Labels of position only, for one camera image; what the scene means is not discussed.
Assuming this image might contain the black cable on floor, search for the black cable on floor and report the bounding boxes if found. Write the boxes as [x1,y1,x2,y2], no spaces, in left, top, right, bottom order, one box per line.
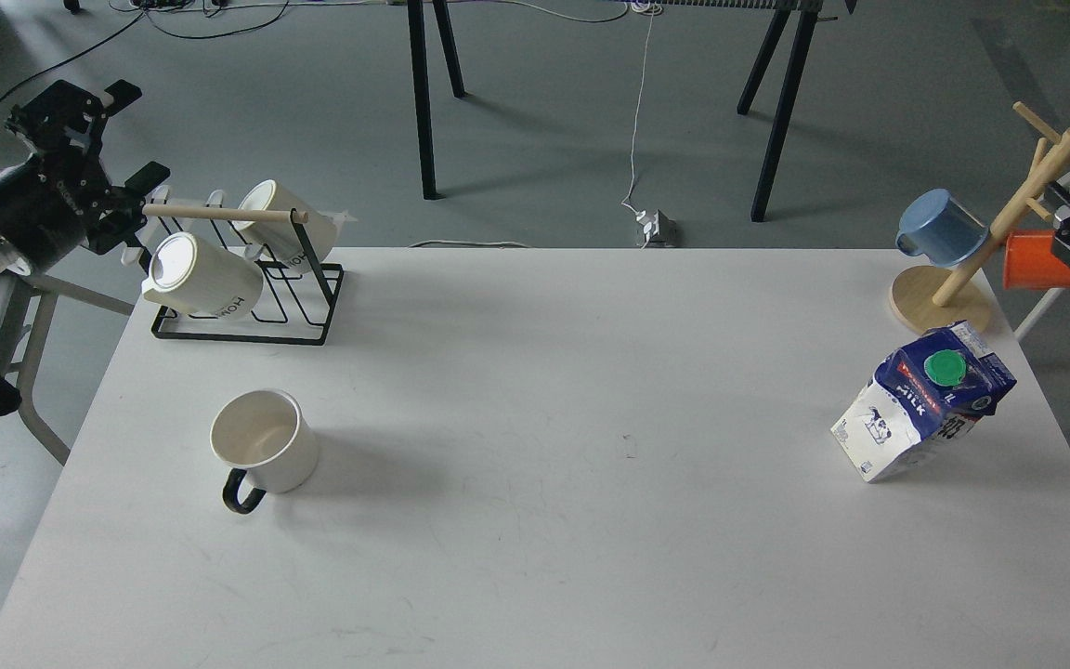
[0,0,294,136]

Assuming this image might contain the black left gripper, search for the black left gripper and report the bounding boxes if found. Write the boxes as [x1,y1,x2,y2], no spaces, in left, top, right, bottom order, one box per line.
[6,80,171,256]

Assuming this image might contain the white cable on floor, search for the white cable on floor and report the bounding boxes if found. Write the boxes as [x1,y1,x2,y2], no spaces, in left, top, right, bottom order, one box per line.
[620,0,664,224]

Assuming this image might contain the black trestle leg left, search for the black trestle leg left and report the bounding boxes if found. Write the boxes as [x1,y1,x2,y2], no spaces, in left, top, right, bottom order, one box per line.
[404,1,467,202]

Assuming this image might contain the blue white milk carton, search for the blue white milk carton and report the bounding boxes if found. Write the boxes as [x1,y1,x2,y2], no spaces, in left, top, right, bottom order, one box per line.
[829,321,1017,483]

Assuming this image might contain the wooden mug tree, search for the wooden mug tree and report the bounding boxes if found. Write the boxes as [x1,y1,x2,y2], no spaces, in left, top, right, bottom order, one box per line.
[888,101,1070,334]

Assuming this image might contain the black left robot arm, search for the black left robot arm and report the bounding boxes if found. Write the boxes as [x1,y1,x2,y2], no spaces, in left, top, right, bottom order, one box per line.
[0,80,170,276]

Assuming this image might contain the grey chair left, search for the grey chair left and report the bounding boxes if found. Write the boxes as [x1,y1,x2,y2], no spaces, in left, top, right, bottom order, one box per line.
[0,272,135,466]

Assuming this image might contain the black trestle leg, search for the black trestle leg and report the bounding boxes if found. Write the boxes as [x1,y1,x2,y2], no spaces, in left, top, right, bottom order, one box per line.
[404,1,467,202]
[737,1,823,223]

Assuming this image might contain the orange cup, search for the orange cup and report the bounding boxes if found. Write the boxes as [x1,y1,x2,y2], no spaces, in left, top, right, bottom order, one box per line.
[1002,229,1070,291]

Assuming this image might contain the black wire mug rack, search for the black wire mug rack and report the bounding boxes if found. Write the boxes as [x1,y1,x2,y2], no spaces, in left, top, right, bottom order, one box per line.
[123,179,351,346]

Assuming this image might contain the blue cup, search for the blue cup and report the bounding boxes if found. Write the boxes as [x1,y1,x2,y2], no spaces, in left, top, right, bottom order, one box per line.
[895,188,988,268]

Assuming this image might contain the black trestle leg right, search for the black trestle leg right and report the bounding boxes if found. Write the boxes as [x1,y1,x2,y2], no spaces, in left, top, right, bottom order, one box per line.
[737,1,823,223]

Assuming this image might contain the white ribbed mug rear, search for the white ribbed mug rear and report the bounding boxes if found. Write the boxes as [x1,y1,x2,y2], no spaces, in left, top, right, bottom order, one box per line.
[236,179,317,267]

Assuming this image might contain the white mug black handle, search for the white mug black handle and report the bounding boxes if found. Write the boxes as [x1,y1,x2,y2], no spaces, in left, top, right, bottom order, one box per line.
[209,387,320,514]

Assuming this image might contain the white ribbed mug front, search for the white ribbed mug front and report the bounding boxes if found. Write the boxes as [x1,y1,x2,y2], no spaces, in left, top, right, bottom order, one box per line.
[140,231,264,321]

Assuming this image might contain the white ribbed mug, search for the white ribbed mug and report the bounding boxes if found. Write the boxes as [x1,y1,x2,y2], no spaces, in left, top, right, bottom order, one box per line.
[236,179,317,267]
[140,231,264,321]

